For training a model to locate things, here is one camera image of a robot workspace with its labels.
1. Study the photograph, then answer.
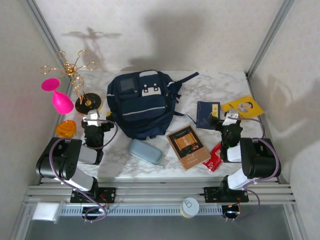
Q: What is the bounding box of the navy blue book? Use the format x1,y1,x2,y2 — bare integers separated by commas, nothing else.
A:
196,100,221,131

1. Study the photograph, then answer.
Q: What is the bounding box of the navy blue backpack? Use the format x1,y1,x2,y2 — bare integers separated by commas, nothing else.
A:
106,69,200,141

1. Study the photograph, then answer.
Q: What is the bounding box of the red card packet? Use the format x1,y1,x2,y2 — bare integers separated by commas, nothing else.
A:
201,141,224,173

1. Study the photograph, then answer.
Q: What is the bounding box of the yellow cartoon book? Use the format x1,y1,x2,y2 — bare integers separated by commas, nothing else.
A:
220,95,265,120

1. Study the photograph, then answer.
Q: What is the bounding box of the brown book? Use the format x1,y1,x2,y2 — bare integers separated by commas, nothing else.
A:
166,124,212,171

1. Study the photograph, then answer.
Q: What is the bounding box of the light blue glasses case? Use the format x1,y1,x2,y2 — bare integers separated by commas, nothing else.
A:
128,138,163,165

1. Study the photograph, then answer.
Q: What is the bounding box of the orange plastic dish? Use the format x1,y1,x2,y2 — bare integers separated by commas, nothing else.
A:
55,119,77,138

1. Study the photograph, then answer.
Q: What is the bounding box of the pink plastic goblet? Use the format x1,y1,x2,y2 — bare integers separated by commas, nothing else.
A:
40,77,75,116

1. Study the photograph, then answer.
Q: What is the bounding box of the black controller board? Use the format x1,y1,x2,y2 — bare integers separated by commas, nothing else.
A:
81,206,108,223
221,204,243,220

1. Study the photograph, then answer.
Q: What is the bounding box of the tin can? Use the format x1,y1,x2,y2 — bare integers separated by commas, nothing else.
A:
180,197,200,219

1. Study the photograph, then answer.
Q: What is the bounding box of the white foam block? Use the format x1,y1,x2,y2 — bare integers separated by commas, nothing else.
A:
31,202,61,222

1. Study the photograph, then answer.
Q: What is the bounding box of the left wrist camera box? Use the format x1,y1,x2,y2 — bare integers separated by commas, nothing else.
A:
82,109,101,127

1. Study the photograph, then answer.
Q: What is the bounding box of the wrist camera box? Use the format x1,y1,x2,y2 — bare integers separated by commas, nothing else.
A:
222,108,242,126
82,109,101,127

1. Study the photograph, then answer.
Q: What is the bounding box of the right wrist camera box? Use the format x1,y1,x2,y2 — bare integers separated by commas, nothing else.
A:
222,108,242,126

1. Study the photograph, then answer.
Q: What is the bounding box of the gold wire glass rack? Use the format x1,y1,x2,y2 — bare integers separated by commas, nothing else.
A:
39,49,103,116

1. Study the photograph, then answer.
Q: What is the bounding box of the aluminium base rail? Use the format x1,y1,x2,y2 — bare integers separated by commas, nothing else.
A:
22,183,298,207

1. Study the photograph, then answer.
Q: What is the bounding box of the grey slotted cable duct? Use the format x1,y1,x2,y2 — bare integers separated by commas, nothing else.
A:
59,204,223,217

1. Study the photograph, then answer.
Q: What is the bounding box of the aluminium frame post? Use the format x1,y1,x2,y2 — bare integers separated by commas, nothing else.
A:
244,0,296,78
21,0,76,88

